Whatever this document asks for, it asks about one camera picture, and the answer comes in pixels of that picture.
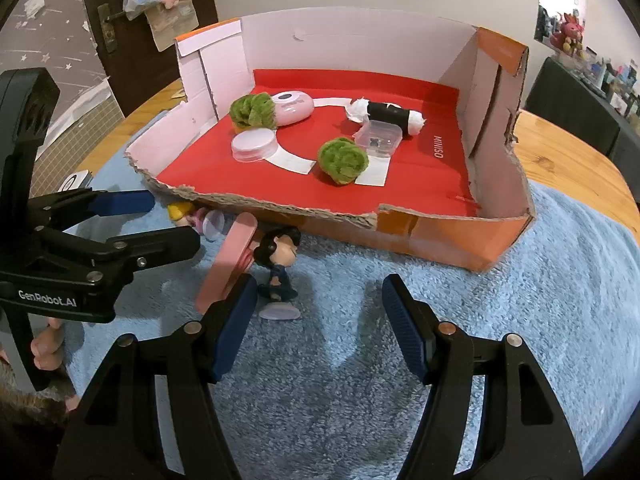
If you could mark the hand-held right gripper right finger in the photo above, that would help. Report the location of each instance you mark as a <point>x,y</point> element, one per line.
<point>407,330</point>

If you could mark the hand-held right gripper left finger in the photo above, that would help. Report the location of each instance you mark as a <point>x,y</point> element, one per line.
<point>235,325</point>

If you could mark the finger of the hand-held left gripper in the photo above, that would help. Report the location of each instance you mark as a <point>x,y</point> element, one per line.
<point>150,247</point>
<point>120,202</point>

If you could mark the dark-haired figurine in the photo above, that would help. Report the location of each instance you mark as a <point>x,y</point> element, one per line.
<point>277,260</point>

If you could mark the green pipe cleaner bundle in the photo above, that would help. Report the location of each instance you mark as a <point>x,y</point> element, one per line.
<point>345,160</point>
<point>252,110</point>

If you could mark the small clear plastic box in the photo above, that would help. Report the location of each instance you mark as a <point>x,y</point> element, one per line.
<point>377,135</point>

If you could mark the cardboard box red bottom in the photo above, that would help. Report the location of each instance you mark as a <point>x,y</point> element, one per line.
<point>350,35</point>

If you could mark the person's left forearm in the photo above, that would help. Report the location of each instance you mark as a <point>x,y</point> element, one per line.
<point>25,420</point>

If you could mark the person's left hand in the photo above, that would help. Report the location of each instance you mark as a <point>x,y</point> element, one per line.
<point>47,347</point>

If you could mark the yellow-haired figurine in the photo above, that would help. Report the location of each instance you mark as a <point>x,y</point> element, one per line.
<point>180,210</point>

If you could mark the white square device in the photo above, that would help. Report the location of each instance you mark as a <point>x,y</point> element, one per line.
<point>75,181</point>

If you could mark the pink clothes clip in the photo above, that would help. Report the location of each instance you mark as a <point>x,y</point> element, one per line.
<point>225,260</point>

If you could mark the small beige tag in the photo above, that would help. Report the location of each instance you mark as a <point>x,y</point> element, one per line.
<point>177,95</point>

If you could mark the dark brown door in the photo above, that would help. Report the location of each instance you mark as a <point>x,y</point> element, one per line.
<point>135,75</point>

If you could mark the blue fluffy mat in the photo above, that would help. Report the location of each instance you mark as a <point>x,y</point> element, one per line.
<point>550,285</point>

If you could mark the pink oval device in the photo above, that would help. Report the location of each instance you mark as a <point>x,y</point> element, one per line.
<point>295,107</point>

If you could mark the black roll with white tissue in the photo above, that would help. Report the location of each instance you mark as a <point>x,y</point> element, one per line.
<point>395,112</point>

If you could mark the dark cloth-covered table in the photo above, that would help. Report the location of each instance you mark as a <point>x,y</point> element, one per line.
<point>565,105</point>

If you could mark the pink bunny plush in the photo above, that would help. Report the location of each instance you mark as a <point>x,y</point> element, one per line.
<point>570,32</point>

